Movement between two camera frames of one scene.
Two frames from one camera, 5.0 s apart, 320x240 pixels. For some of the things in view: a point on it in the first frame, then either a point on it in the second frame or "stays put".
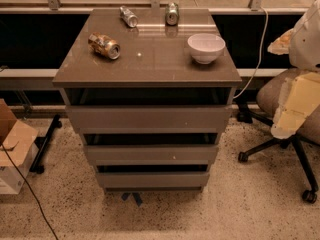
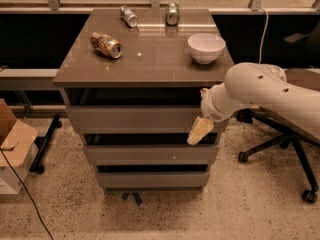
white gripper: [306, 43] to [209, 108]
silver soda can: [130, 18] stays put
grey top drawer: [151, 119] stays put
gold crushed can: [105, 45] stays put
